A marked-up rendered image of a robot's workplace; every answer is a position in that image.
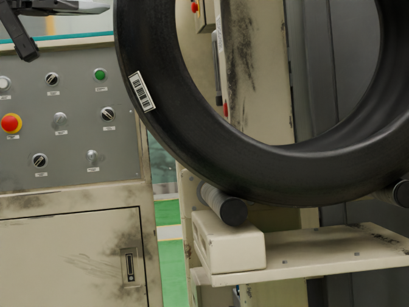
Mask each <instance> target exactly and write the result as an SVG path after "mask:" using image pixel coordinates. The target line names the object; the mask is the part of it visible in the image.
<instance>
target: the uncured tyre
mask: <svg viewBox="0 0 409 307"><path fill-rule="evenodd" d="M374 2H375V4H376V8H377V13H378V17H379V24H380V49H379V56H378V60H377V65H376V69H375V71H374V75H373V77H372V79H371V82H370V84H369V86H368V88H367V90H366V92H365V93H364V95H363V97H362V98H361V99H360V101H359V102H358V104H357V105H356V106H355V107H354V109H353V110H352V111H351V112H350V113H349V114H348V115H347V116H346V117H345V118H344V119H342V120H341V121H340V122H339V123H338V124H336V125H335V126H333V127H332V128H331V129H329V130H327V131H325V132H324V133H322V134H320V135H318V136H315V137H313V138H311V139H307V140H305V141H301V142H298V143H293V144H285V145H268V144H265V143H262V142H260V141H258V140H256V139H254V138H252V137H250V136H248V135H246V134H244V133H242V132H241V131H240V130H238V129H236V128H235V127H233V126H232V125H231V124H230V123H228V122H227V121H226V120H225V119H223V118H222V117H221V116H220V115H219V114H218V113H217V112H216V111H215V110H214V109H213V108H212V107H211V106H210V104H209V103H208V102H207V101H206V99H205V98H204V97H203V95H202V94H201V93H200V91H199V90H198V88H197V86H196V85H195V83H194V81H193V80H192V77H191V75H190V74H189V71H188V70H187V67H186V64H185V62H184V59H183V56H182V53H181V49H180V45H179V42H178V36H177V28H176V20H175V3H176V0H113V34H114V44H115V48H116V55H117V60H118V64H119V68H120V71H121V75H122V79H123V81H124V85H125V88H126V90H127V93H128V96H129V98H130V100H131V103H132V104H133V106H134V108H135V110H136V112H137V114H138V116H139V117H140V119H141V121H142V122H143V123H144V125H145V126H146V128H147V129H148V131H149V132H150V133H151V134H152V136H153V137H154V139H156V140H157V142H158V143H159V144H160V145H161V146H162V147H163V148H164V149H165V150H166V151H167V152H168V153H169V154H170V155H171V156H172V157H173V158H174V159H176V161H177V162H179V163H180V164H181V165H182V166H184V167H185V168H186V169H187V170H188V171H190V172H191V173H193V174H194V175H196V176H197V177H198V178H200V179H202V180H203V181H204V182H206V183H208V184H210V185H212V186H213V187H215V188H217V189H219V190H221V191H224V192H226V193H228V194H230V195H233V196H236V197H238V198H241V199H244V200H248V201H250V202H255V203H259V204H263V205H269V206H277V207H283V208H288V207H290V206H315V207H314V208H316V207H322V206H330V205H336V204H339V203H345V202H348V201H352V200H355V199H358V198H361V197H364V196H367V195H368V194H371V193H373V192H376V191H378V190H380V189H382V188H384V187H386V186H388V185H389V184H391V183H392V182H395V181H396V180H397V179H399V178H401V177H402V176H403V175H405V174H406V173H407V172H409V0H374ZM137 71H139V72H140V75H141V77H142V79H143V81H144V83H145V85H146V87H147V90H148V92H149V94H150V97H151V98H152V101H153V103H154V105H155V107H156V108H154V109H153V110H150V111H148V112H146V113H144V111H143V109H142V106H141V104H140V102H139V100H138V97H137V95H136V93H135V91H134V89H133V87H132V85H131V82H130V80H129V78H128V77H129V76H131V75H132V74H134V73H136V72H137Z"/></svg>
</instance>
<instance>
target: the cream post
mask: <svg viewBox="0 0 409 307"><path fill-rule="evenodd" d="M214 9H215V23H216V17H218V15H219V14H220V22H221V30H222V43H223V50H222V51H221V52H220V53H219V52H218V55H219V62H220V78H221V86H222V99H223V104H224V103H227V106H228V117H225V116H224V119H225V120H226V121H227V122H228V123H230V124H231V125H232V126H233V127H235V128H236V129H238V130H240V131H241V132H242V133H244V134H246V135H248V136H250V137H252V138H254V139H256V140H258V141H260V142H262V143H265V144H268V145H285V144H293V143H295V138H294V130H293V116H292V102H291V94H290V79H289V71H288V57H287V43H286V35H285V21H284V6H283V0H214ZM247 219H248V220H249V221H250V222H251V223H252V224H253V225H255V226H256V227H257V228H258V229H259V230H260V231H261V232H262V233H269V232H276V231H287V230H299V229H302V225H301V211H300V208H281V209H275V210H263V211H252V212H248V215H247ZM238 292H239V293H240V306H241V307H309V306H308V298H307V284H306V277H305V278H294V279H288V280H278V281H266V282H260V283H250V284H239V290H238Z"/></svg>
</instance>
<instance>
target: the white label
mask: <svg viewBox="0 0 409 307"><path fill-rule="evenodd" d="M128 78H129V80H130V82H131V85H132V87H133V89H134V91H135V93H136V95H137V97H138V100H139V102H140V104H141V106H142V109H143V111H144V113H146V112H148V111H150V110H153V109H154V108H156V107H155V105H154V103H153V101H152V98H151V97H150V94H149V92H148V90H147V87H146V85H145V83H144V81H143V79H142V77H141V75H140V72H139V71H137V72H136V73H134V74H132V75H131V76H129V77H128Z"/></svg>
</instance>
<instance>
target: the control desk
mask: <svg viewBox="0 0 409 307"><path fill-rule="evenodd" d="M36 42H37V45H38V48H39V51H38V52H39V54H40V56H39V57H38V58H37V59H35V60H34V61H32V62H30V63H28V62H25V61H24V60H21V59H20V57H19V56H18V55H17V54H16V51H15V48H14V46H15V44H14V43H7V44H0V307H164V303H163V290H162V283H161V270H160V263H159V250H158V238H157V230H156V218H155V205H154V198H153V185H152V173H151V165H150V153H149V140H148V133H147V128H146V126H145V125H144V123H143V122H142V121H141V119H140V117H139V116H138V114H137V112H136V110H135V108H134V106H133V104H132V103H131V100H130V98H129V96H128V93H127V90H126V88H125V85H124V81H123V79H122V75H121V71H120V68H119V64H118V60H117V55H116V48H115V44H114V35H107V36H99V37H84V38H69V39H57V40H46V41H36Z"/></svg>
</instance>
